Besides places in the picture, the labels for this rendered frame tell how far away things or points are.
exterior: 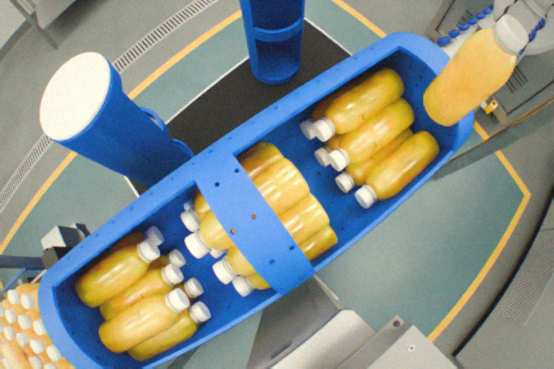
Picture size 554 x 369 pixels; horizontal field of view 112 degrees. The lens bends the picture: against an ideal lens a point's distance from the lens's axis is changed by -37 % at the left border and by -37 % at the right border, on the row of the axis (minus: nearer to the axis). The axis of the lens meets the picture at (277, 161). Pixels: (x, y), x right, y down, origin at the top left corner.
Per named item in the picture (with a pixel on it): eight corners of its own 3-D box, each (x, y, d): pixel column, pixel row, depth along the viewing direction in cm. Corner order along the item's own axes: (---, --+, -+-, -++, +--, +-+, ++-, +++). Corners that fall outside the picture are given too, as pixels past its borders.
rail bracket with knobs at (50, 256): (86, 273, 66) (64, 274, 56) (73, 282, 65) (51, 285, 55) (72, 243, 68) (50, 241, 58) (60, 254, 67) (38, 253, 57)
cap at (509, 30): (525, 54, 21) (533, 46, 19) (504, 50, 21) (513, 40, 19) (510, 25, 22) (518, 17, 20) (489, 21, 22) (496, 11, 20)
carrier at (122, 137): (194, 195, 147) (199, 142, 154) (98, 141, 62) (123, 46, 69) (147, 193, 147) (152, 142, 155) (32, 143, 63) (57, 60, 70)
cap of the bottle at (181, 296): (176, 293, 47) (183, 289, 48) (185, 311, 45) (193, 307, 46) (165, 291, 44) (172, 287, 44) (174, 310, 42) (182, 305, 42)
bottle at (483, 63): (464, 126, 38) (538, 67, 20) (428, 128, 38) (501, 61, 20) (452, 86, 40) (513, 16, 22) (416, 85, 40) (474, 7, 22)
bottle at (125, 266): (93, 315, 43) (157, 274, 45) (69, 288, 41) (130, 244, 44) (102, 296, 50) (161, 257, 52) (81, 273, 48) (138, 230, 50)
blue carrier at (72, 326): (438, 162, 65) (500, 110, 39) (152, 363, 54) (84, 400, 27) (367, 81, 74) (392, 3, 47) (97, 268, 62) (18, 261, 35)
